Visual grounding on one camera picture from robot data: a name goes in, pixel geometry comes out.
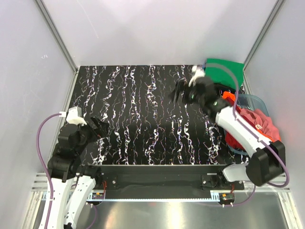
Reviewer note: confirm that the pink t shirt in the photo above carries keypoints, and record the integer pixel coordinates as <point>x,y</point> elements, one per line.
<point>262,123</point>

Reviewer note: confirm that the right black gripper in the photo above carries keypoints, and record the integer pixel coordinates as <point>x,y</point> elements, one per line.
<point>181,85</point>

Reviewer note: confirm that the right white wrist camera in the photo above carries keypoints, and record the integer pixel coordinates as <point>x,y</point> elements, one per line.
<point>197,73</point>

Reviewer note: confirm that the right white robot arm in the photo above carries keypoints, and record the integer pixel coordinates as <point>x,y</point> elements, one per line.
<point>267,158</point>

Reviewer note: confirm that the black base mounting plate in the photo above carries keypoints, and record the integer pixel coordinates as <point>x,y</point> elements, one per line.
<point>161,182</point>

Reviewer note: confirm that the green t shirt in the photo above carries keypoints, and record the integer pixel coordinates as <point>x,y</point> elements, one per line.
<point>226,72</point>

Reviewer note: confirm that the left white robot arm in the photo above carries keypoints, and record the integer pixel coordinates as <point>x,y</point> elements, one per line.
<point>69,182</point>

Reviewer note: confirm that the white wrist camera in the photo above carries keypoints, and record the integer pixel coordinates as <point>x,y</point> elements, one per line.
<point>73,116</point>
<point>197,73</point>

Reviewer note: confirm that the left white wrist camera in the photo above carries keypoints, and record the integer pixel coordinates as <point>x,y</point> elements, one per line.
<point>73,116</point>

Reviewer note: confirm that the orange t shirt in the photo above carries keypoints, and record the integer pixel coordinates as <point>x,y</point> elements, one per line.
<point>229,97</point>

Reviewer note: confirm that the right aluminium frame post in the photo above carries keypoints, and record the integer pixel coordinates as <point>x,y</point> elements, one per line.
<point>264,30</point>

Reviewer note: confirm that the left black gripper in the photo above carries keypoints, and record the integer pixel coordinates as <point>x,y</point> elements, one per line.
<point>102,128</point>

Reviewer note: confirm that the clear blue plastic basket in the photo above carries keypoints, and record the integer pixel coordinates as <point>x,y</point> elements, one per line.
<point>250,102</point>

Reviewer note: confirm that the red t shirt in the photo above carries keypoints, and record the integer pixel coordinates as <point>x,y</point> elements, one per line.
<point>233,143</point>

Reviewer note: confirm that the aluminium frame post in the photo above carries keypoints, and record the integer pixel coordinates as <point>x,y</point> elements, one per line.
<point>58,39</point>
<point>264,30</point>

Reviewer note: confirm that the left aluminium frame post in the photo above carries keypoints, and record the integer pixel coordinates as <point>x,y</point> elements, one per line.
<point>58,39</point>

